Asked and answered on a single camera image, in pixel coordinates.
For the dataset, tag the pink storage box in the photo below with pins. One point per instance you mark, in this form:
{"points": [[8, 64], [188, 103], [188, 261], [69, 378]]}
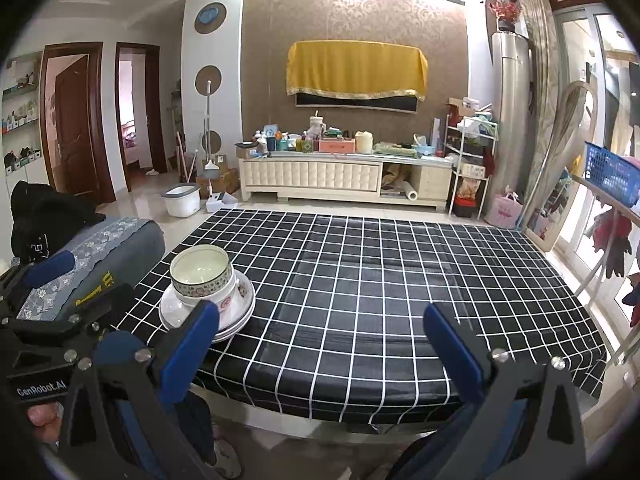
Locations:
{"points": [[337, 146]]}

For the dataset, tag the cardboard box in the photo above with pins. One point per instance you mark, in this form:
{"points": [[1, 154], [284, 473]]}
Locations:
{"points": [[227, 180]]}

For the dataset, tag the wall shelf with ornaments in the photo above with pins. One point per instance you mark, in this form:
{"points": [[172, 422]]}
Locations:
{"points": [[22, 115]]}

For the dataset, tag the white bowl floral print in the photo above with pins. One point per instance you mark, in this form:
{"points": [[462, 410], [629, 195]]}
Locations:
{"points": [[239, 294]]}

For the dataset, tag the white flat mop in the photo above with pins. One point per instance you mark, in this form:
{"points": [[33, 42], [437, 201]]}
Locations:
{"points": [[210, 169]]}

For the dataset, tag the red flower vase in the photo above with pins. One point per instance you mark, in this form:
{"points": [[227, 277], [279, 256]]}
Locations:
{"points": [[506, 10]]}

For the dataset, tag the yellow cloth cover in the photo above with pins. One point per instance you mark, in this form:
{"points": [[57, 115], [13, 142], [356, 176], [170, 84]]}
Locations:
{"points": [[355, 67]]}

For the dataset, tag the silver standing air conditioner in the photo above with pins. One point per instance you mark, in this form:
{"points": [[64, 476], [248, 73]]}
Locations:
{"points": [[510, 120]]}

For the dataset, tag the cream oval standing mirror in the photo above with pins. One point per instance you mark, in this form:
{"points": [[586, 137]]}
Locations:
{"points": [[542, 230]]}

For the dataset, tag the black television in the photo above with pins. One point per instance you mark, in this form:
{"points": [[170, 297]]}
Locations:
{"points": [[395, 105]]}

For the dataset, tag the person's left hand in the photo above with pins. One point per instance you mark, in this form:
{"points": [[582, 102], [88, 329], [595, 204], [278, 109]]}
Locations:
{"points": [[42, 415]]}

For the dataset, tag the round blue wall decor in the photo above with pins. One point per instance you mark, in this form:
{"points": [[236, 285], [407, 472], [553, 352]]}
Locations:
{"points": [[210, 15]]}

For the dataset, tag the blue plastic basket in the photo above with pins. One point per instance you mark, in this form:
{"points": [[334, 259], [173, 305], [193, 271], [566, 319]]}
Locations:
{"points": [[610, 170]]}

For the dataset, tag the black garment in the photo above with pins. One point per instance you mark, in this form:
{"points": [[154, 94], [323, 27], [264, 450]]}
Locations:
{"points": [[45, 215]]}

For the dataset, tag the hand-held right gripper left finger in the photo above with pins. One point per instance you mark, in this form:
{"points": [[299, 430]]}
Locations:
{"points": [[187, 355]]}

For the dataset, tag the green patterned bowl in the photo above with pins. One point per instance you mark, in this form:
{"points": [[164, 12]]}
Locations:
{"points": [[200, 262]]}

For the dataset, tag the black checked tablecloth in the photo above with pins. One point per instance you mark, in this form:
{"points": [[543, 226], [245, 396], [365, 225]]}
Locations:
{"points": [[375, 285]]}

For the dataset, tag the white plate cartoon print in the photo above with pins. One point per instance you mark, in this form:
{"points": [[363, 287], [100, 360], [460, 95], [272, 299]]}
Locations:
{"points": [[172, 312]]}

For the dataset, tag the round brown wall decor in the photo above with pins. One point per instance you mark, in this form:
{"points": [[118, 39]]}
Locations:
{"points": [[215, 141], [215, 77]]}

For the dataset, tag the white drying rack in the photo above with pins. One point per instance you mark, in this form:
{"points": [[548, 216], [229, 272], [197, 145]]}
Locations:
{"points": [[592, 275]]}

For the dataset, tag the grey chair cover yellow logo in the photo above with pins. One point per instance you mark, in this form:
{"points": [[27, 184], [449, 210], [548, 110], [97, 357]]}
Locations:
{"points": [[125, 250]]}

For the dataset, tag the white paper roll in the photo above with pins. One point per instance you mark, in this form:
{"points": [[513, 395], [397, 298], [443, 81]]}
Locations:
{"points": [[411, 192]]}

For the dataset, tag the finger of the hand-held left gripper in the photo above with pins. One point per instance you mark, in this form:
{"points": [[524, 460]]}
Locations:
{"points": [[85, 312], [50, 265]]}

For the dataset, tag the patterned beige curtain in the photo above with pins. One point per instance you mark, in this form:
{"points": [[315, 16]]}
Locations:
{"points": [[542, 60]]}

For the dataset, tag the white tumbler with straw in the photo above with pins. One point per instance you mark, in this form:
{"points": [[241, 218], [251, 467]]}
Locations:
{"points": [[316, 125]]}

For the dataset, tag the white mop bucket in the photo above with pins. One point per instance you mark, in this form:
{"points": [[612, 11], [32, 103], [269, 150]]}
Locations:
{"points": [[181, 205]]}

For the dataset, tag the cream lidded jar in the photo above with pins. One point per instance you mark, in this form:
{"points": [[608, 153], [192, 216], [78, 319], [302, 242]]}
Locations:
{"points": [[364, 142]]}

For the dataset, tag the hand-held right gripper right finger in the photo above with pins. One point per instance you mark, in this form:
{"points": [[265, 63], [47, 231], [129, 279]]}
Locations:
{"points": [[450, 350]]}

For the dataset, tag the brown wooden door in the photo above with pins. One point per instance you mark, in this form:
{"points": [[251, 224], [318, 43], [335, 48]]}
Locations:
{"points": [[75, 135]]}

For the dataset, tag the cream TV cabinet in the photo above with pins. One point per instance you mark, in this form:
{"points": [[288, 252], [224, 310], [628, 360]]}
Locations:
{"points": [[310, 175]]}

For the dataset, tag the red hanging garment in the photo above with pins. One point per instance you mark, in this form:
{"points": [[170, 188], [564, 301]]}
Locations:
{"points": [[612, 235]]}

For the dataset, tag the pink bag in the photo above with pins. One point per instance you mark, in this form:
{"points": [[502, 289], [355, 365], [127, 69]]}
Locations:
{"points": [[502, 212]]}

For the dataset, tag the light blue small basket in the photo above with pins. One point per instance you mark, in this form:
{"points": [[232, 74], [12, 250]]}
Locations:
{"points": [[425, 147]]}

